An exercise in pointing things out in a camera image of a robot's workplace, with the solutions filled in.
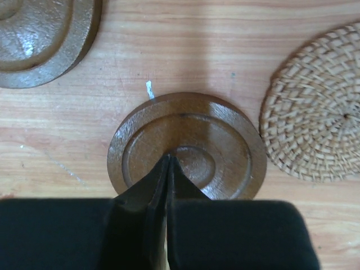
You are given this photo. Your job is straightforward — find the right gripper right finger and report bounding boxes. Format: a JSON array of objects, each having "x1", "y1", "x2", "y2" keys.
[{"x1": 167, "y1": 157, "x2": 320, "y2": 269}]

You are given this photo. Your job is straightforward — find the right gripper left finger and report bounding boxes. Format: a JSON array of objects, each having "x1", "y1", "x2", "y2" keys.
[{"x1": 1, "y1": 156, "x2": 170, "y2": 269}]

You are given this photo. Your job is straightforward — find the brown wooden coaster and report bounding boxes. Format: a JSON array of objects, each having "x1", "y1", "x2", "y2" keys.
[{"x1": 107, "y1": 92, "x2": 267, "y2": 200}]

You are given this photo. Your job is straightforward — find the light woven rattan coaster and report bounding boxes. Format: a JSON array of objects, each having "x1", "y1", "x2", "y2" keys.
[{"x1": 259, "y1": 21, "x2": 359, "y2": 182}]

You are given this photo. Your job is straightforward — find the dark cork coaster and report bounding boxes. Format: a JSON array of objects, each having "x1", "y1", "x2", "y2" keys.
[{"x1": 1, "y1": 1, "x2": 103, "y2": 89}]

